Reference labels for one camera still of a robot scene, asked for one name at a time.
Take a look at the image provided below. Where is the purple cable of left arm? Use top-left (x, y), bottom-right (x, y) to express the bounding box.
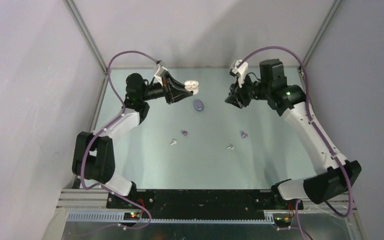
top-left (80, 50), bottom-right (162, 231)

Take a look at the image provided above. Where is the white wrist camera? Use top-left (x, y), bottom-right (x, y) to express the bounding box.
top-left (153, 63), bottom-right (168, 86)
top-left (229, 59), bottom-right (248, 88)

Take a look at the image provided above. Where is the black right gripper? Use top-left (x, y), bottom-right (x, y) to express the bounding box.
top-left (224, 73), bottom-right (271, 109)

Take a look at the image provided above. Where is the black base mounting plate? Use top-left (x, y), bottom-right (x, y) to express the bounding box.
top-left (106, 188), bottom-right (304, 220)

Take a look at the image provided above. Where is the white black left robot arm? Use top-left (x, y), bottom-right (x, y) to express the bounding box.
top-left (71, 68), bottom-right (199, 208)

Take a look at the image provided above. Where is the aluminium front frame rail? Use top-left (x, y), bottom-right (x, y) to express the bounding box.
top-left (56, 188), bottom-right (359, 226)

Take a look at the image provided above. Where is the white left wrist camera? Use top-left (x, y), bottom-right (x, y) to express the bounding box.
top-left (153, 63), bottom-right (168, 86)

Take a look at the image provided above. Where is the white earbud charging case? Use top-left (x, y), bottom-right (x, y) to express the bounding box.
top-left (184, 80), bottom-right (199, 95)

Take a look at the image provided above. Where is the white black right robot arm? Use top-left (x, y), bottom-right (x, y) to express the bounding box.
top-left (225, 59), bottom-right (362, 209)

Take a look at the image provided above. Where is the aluminium frame corner post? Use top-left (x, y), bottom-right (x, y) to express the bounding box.
top-left (63, 0), bottom-right (108, 75)

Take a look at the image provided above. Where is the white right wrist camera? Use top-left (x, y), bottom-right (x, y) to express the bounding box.
top-left (229, 59), bottom-right (248, 88)

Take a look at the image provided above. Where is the right rear frame post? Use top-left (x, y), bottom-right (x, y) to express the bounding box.
top-left (303, 0), bottom-right (344, 67)

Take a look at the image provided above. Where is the purple oval charging case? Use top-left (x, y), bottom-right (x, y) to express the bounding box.
top-left (193, 99), bottom-right (205, 112)

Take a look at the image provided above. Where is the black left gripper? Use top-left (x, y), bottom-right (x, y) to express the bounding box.
top-left (140, 71), bottom-right (192, 105)

